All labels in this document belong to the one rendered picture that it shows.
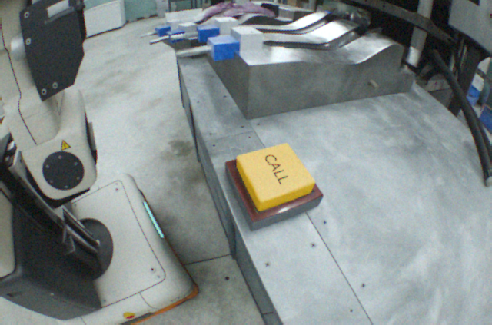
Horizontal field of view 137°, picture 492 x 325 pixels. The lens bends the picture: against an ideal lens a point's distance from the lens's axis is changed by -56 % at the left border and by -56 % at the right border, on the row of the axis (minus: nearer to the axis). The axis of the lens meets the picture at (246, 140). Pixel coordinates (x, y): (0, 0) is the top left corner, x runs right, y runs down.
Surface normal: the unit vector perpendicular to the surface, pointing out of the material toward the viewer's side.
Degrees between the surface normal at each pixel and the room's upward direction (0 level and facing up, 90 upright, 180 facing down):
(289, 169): 0
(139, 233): 0
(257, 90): 90
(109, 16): 90
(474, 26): 90
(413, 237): 0
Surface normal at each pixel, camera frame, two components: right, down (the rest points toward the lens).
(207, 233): 0.04, -0.74
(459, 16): -0.93, 0.22
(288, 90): 0.36, 0.64
